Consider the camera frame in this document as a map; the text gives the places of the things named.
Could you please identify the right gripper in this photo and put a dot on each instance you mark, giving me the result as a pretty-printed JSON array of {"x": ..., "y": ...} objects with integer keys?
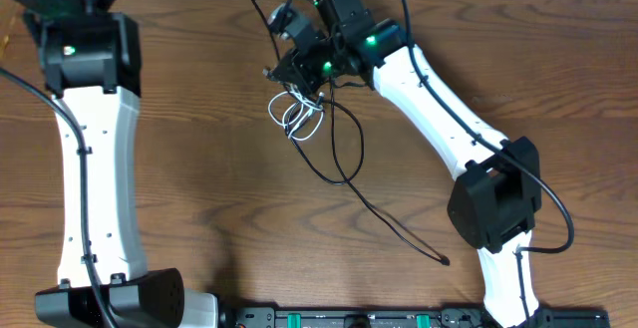
[{"x": 301, "y": 73}]

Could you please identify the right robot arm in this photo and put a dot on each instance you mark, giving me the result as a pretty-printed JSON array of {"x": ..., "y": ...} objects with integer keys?
[{"x": 494, "y": 198}]

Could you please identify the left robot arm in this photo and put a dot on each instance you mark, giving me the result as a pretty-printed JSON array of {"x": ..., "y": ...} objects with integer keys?
[{"x": 91, "y": 60}]

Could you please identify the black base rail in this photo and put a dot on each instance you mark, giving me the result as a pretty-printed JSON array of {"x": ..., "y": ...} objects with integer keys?
[{"x": 460, "y": 317}]

